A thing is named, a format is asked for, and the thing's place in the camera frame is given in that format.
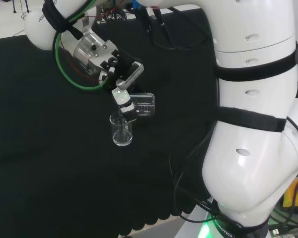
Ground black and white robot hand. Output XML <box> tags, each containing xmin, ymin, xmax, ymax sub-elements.
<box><xmin>110</xmin><ymin>87</ymin><xmax>138</xmax><ymax>122</ymax></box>

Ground clear glass beaker with graduations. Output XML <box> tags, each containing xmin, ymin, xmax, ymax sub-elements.
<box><xmin>119</xmin><ymin>93</ymin><xmax>156</xmax><ymax>117</ymax></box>

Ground black bench cloth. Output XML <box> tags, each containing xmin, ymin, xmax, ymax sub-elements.
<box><xmin>0</xmin><ymin>9</ymin><xmax>221</xmax><ymax>238</ymax></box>

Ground dark tripod pole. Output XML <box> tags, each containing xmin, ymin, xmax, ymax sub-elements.
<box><xmin>21</xmin><ymin>0</ymin><xmax>32</xmax><ymax>15</ymax></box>

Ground yellow stop button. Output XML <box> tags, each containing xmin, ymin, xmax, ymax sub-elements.
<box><xmin>281</xmin><ymin>176</ymin><xmax>298</xmax><ymax>212</ymax></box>

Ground silver wrist camera, black mount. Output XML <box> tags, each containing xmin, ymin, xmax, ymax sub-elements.
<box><xmin>99</xmin><ymin>48</ymin><xmax>145</xmax><ymax>92</ymax></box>

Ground green cable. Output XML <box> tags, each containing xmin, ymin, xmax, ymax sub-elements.
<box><xmin>53</xmin><ymin>0</ymin><xmax>110</xmax><ymax>91</ymax></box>

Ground black cables with plugs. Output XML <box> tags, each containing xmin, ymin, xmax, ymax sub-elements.
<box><xmin>134</xmin><ymin>4</ymin><xmax>213</xmax><ymax>51</ymax></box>

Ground black cable bundle at base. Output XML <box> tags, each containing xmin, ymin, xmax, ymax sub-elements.
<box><xmin>169</xmin><ymin>74</ymin><xmax>241</xmax><ymax>229</ymax></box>

